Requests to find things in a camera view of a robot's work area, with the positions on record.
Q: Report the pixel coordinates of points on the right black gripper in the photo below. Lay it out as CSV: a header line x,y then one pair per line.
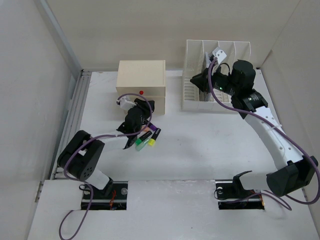
x,y
196,80

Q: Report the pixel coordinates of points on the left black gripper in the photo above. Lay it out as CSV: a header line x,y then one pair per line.
x,y
147,112

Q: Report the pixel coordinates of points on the grey black booklet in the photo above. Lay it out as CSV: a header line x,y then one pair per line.
x,y
206,94

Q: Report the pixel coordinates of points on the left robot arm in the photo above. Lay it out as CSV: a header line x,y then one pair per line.
x,y
81,155

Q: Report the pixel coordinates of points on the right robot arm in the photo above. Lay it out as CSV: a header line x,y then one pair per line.
x,y
294,167

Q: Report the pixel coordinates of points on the white plastic file organizer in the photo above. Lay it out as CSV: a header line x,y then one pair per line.
x,y
197,58

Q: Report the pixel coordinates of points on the purple cap black marker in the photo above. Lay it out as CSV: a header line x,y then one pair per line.
x,y
152,127

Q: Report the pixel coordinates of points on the cream wooden drawer cabinet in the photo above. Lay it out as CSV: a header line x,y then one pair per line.
x,y
144,73

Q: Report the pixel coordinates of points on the yellow cap black marker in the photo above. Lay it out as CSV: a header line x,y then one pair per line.
x,y
154,137

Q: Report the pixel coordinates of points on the green cap black marker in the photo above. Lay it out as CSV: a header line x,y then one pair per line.
x,y
143,137

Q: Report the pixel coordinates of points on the clear green tube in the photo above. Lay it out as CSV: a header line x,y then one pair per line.
x,y
142,145

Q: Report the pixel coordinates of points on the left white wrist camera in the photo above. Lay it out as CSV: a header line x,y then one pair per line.
x,y
125,103

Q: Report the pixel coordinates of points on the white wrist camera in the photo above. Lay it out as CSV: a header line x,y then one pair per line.
x,y
125,103
219,55

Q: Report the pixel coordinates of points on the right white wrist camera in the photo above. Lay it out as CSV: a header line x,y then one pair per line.
x,y
219,55

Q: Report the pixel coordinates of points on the aluminium frame rail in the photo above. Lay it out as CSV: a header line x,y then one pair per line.
x,y
78,83

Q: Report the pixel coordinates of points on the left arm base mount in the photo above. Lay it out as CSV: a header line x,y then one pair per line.
x,y
115,200

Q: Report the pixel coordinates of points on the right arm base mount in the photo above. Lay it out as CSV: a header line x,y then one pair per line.
x,y
231,195

